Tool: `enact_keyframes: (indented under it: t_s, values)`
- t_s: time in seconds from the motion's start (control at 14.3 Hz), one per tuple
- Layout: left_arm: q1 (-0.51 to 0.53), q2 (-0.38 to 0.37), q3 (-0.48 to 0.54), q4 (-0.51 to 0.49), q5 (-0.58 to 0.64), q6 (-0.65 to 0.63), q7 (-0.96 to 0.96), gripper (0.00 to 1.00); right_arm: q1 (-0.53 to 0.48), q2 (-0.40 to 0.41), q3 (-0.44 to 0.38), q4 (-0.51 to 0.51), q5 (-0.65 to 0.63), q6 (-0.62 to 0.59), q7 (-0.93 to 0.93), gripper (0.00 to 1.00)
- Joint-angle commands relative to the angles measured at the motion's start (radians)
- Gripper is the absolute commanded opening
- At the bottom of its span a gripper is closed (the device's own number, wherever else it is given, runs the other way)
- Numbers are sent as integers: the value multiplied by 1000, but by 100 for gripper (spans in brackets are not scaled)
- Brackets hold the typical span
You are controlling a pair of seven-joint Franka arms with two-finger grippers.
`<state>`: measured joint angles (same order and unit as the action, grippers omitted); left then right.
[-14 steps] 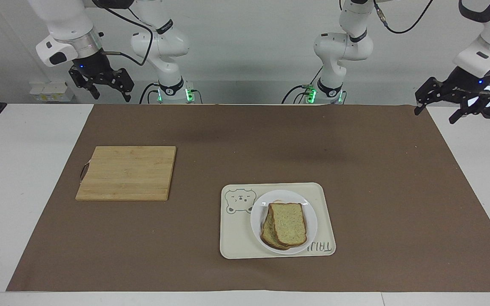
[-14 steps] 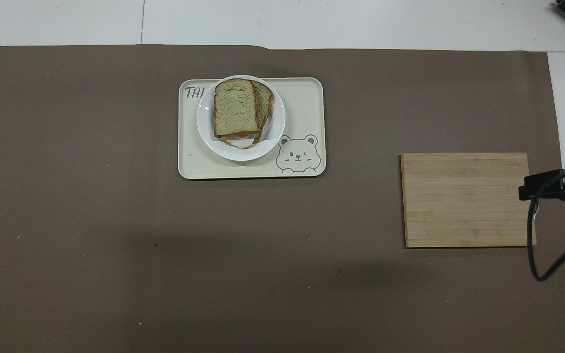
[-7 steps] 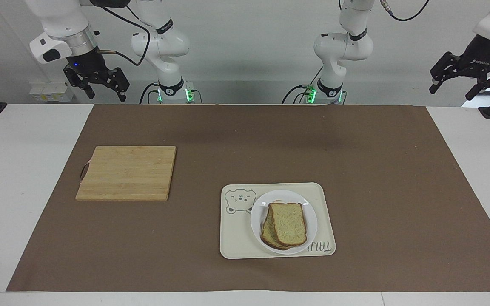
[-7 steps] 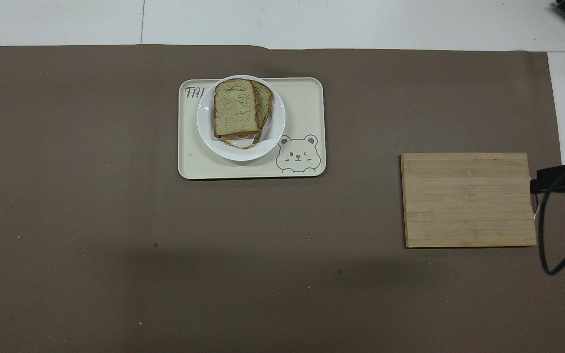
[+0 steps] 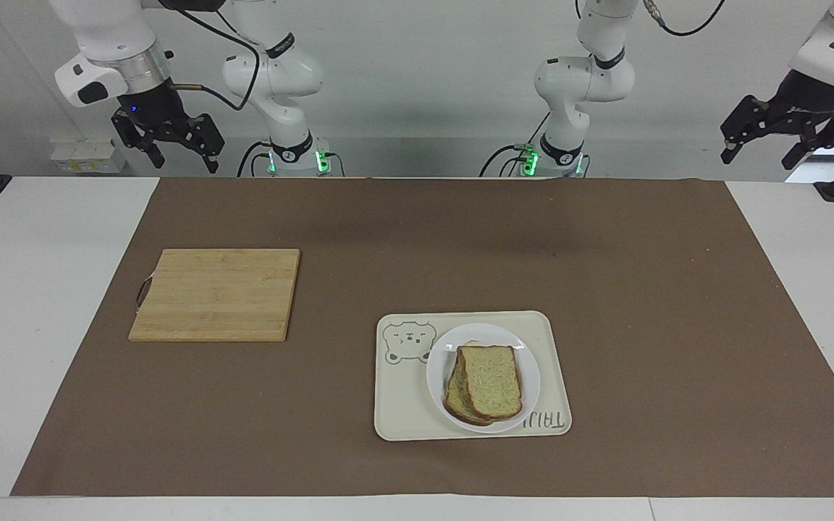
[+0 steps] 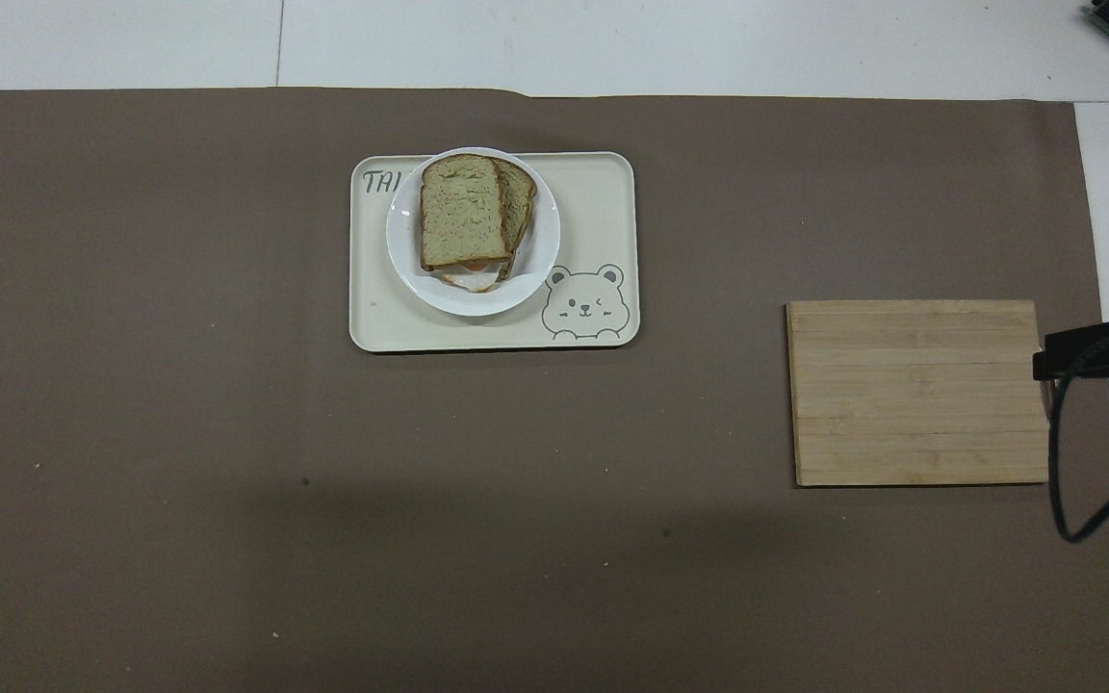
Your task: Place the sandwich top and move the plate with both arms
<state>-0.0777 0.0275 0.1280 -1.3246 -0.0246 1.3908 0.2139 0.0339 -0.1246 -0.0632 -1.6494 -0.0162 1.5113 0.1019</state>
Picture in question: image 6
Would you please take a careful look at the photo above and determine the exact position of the white round plate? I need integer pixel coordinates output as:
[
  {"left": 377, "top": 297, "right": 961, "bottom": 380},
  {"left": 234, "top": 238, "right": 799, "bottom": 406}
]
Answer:
[{"left": 385, "top": 146, "right": 562, "bottom": 318}]

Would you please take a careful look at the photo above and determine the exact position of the fried egg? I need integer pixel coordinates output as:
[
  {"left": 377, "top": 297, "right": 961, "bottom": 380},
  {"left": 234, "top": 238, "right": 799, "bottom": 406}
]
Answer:
[{"left": 432, "top": 267, "right": 501, "bottom": 294}]

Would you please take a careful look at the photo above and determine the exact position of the brown bread slice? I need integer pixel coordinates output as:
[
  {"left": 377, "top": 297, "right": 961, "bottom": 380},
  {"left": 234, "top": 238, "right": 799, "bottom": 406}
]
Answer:
[
  {"left": 494, "top": 158, "right": 539, "bottom": 282},
  {"left": 420, "top": 153, "right": 511, "bottom": 271}
]

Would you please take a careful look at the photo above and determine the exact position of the cream tray with bear print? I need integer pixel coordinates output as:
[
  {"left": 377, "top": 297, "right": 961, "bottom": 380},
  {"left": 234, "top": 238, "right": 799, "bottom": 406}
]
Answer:
[{"left": 348, "top": 151, "right": 641, "bottom": 354}]

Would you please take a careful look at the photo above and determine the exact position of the wooden cutting board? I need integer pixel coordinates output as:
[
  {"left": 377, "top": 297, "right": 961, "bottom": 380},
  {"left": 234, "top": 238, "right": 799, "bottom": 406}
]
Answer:
[{"left": 786, "top": 299, "right": 1051, "bottom": 488}]

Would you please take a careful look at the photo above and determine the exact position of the black cable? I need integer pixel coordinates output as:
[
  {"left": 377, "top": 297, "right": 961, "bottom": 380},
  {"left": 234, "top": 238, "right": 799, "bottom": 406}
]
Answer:
[{"left": 1046, "top": 322, "right": 1109, "bottom": 544}]

